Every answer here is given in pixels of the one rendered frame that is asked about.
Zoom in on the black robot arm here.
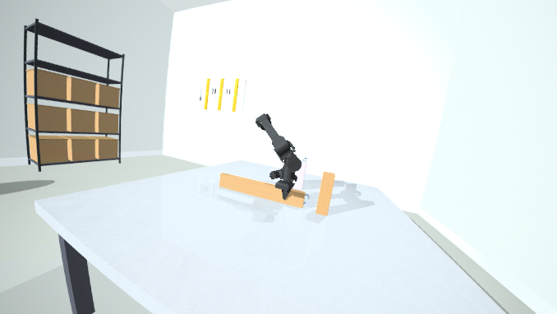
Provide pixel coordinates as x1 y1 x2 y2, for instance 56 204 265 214
255 113 302 180

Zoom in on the light wooden board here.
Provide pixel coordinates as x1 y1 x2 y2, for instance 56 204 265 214
219 173 310 208

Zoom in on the wooden post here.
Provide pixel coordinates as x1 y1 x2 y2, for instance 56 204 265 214
315 172 335 216

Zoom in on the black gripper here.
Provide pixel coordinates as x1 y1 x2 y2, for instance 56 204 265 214
275 166 297 200

